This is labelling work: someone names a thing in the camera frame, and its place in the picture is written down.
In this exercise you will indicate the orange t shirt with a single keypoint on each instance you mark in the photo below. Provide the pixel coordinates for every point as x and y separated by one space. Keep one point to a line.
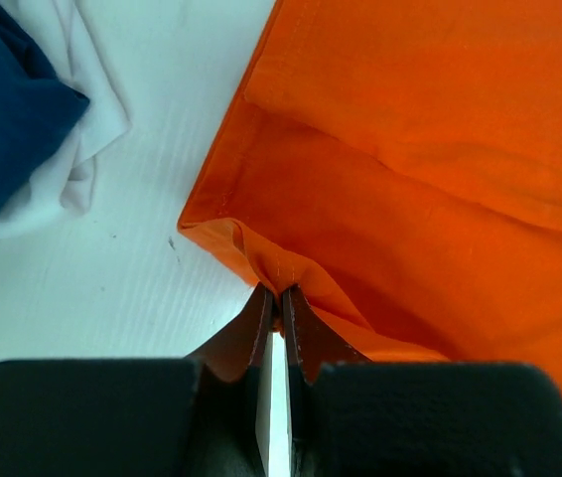
400 161

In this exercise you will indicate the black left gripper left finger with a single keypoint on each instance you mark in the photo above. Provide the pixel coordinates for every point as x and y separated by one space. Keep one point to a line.
205 414

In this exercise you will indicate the folded white t shirt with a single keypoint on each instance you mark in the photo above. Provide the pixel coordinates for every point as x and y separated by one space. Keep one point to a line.
62 187

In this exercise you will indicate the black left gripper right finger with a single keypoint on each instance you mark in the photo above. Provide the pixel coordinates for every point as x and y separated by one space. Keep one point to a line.
350 416

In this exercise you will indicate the folded navy blue t shirt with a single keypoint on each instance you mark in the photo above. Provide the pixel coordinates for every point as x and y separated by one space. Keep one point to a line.
37 110

